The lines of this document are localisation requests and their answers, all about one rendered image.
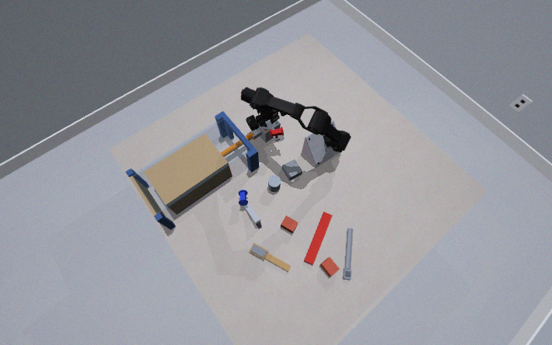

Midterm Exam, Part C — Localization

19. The grey cylinder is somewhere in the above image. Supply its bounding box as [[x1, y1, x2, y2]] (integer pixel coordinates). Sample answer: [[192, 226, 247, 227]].
[[268, 176, 281, 192]]

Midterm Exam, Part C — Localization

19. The red flat bar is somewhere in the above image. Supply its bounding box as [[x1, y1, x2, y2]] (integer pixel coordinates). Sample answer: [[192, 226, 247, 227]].
[[304, 212, 333, 265]]

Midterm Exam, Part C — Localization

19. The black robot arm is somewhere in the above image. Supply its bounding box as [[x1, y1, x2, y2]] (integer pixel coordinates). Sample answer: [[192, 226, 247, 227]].
[[241, 87, 351, 152]]

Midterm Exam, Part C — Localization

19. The grey handle with blue knob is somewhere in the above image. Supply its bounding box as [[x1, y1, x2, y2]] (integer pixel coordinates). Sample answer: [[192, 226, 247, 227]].
[[239, 190, 262, 228]]

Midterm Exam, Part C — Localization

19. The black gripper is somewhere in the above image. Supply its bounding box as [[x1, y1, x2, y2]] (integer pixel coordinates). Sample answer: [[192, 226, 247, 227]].
[[246, 109, 286, 131]]

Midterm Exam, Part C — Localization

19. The reddish-brown block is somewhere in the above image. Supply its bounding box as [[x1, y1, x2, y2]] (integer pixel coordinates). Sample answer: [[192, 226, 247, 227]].
[[281, 216, 298, 233], [320, 257, 340, 277]]

